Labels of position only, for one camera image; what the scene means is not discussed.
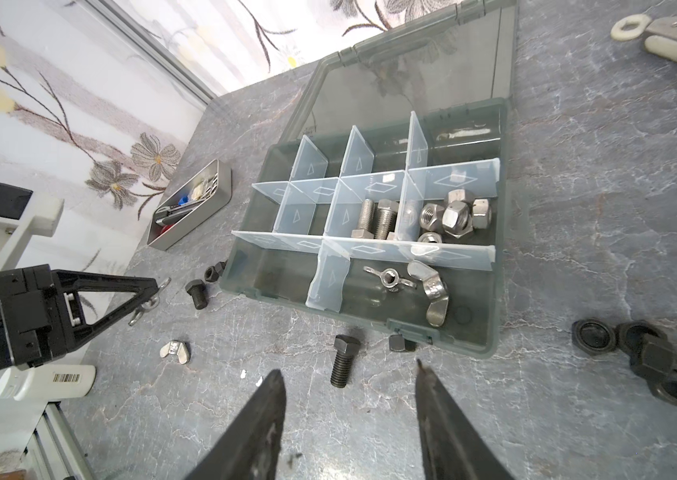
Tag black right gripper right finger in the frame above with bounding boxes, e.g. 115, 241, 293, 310
416, 361, 512, 480

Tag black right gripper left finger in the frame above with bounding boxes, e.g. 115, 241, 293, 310
188, 369, 286, 479

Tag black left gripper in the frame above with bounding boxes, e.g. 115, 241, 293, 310
0, 265, 158, 367

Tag silver wing nut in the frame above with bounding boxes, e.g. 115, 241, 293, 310
408, 260, 450, 328
128, 277, 172, 326
160, 340, 190, 365
364, 266, 417, 292

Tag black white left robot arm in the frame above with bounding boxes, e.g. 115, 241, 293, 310
0, 265, 158, 370

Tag cluster black hex nuts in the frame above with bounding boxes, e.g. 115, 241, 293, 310
572, 318, 677, 407

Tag silver nuts in box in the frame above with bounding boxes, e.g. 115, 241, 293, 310
418, 189, 493, 243

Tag white plastic bottle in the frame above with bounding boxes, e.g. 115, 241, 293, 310
0, 364, 96, 402

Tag small black nut by box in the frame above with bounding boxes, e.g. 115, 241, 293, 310
388, 334, 417, 353

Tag black bolt with nut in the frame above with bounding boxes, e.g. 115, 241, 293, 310
184, 279, 208, 310

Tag black bolt near box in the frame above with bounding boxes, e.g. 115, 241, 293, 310
330, 334, 361, 388

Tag black hex nut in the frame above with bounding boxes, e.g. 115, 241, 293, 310
204, 261, 226, 283

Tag metal tray with tools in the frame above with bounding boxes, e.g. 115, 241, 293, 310
146, 160, 232, 251

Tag silver bolts in box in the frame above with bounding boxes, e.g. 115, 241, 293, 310
351, 199, 400, 240

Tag green plastic organizer box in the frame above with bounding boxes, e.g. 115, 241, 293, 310
220, 1, 519, 358

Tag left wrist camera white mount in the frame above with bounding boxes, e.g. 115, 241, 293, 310
0, 183, 64, 272

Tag aluminium rail frame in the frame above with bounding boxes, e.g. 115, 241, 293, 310
0, 403, 94, 480

